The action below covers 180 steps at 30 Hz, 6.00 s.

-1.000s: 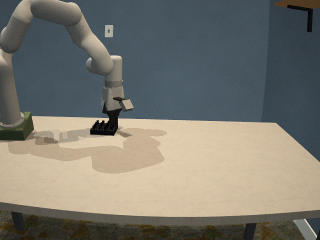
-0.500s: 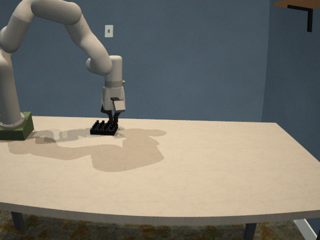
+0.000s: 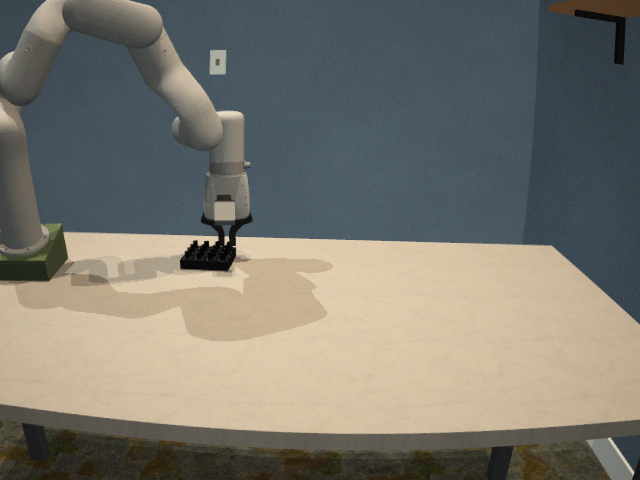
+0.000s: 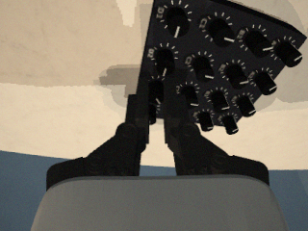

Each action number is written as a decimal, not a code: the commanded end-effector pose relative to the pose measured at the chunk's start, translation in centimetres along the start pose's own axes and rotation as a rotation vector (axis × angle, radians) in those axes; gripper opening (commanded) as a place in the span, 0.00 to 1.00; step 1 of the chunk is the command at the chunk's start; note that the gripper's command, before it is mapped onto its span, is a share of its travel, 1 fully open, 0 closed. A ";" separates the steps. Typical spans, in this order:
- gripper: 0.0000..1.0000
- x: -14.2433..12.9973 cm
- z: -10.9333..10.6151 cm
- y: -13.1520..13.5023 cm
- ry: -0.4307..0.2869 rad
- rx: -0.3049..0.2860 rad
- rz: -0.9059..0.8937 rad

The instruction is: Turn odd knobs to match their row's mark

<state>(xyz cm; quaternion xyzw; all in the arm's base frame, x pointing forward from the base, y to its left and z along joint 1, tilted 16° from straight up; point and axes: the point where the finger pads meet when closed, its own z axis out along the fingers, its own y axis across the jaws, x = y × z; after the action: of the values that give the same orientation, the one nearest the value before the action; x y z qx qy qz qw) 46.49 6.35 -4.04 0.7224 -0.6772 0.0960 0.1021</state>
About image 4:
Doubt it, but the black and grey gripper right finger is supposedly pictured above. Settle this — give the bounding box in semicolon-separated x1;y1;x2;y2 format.
163;76;270;185

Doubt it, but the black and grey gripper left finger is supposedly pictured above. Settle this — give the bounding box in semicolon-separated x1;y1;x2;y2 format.
46;77;149;191

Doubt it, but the black knob box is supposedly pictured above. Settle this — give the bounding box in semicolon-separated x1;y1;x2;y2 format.
139;0;307;135

